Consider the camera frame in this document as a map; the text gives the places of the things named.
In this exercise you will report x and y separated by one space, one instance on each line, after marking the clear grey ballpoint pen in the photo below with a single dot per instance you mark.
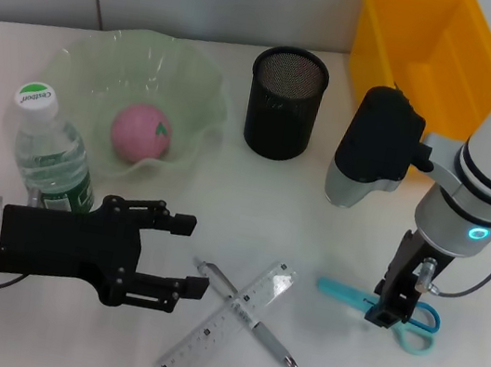
271 341

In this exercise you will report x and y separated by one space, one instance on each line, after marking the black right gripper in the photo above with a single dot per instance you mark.
415 268

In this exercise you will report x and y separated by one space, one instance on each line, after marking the clear green-label water bottle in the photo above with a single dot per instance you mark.
53 161

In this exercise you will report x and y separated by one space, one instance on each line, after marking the yellow plastic bin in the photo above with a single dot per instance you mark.
417 33

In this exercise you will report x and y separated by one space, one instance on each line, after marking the blue capped scissors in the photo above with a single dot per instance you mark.
336 289

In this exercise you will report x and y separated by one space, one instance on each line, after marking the black mesh pen holder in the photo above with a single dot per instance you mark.
280 114

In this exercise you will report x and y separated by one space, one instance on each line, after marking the pale green glass fruit plate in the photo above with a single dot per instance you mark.
152 64

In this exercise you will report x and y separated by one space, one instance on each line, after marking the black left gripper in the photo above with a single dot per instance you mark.
66 243

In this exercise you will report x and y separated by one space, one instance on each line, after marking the transparent plastic ruler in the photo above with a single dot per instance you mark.
200 341

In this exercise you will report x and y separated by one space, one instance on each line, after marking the pink toy peach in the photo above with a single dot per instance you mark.
138 132

